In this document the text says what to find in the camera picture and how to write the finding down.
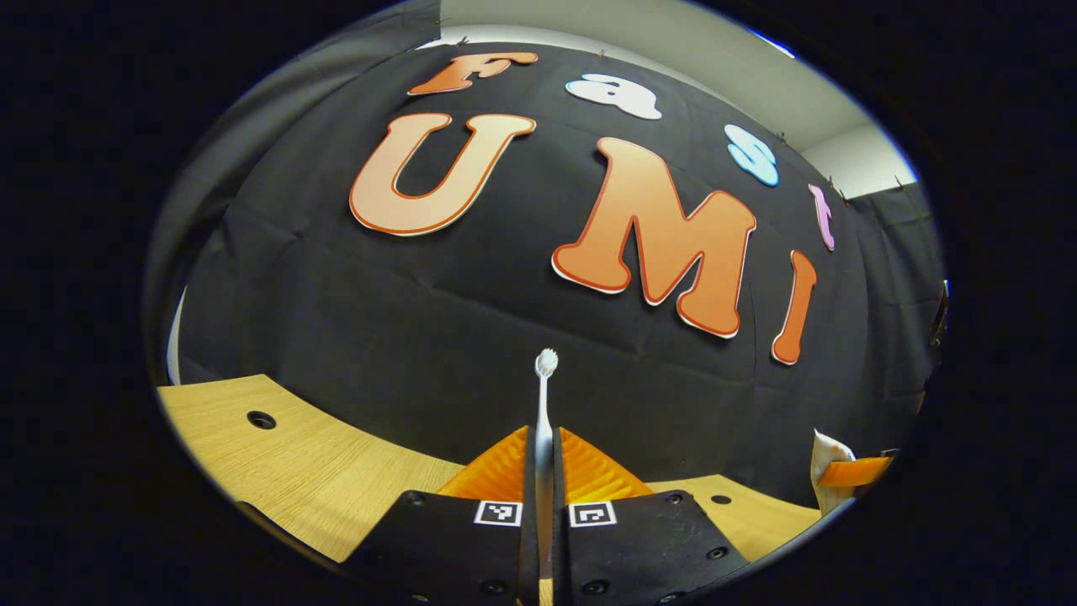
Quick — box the white toothbrush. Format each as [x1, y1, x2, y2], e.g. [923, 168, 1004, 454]
[533, 348, 561, 582]

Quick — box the black backdrop cloth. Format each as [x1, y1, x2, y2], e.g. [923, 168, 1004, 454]
[143, 0, 952, 510]

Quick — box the ceiling light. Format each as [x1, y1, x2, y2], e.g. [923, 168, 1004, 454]
[747, 28, 797, 60]

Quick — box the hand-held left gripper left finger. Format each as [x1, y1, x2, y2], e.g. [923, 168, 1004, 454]
[343, 425, 540, 606]

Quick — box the wooden desktop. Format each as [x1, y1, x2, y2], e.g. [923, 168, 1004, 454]
[156, 374, 824, 565]

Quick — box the white toothpaste tube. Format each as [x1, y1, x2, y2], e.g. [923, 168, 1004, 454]
[809, 428, 857, 516]

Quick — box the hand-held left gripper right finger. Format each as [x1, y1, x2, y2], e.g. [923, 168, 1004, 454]
[552, 426, 751, 606]

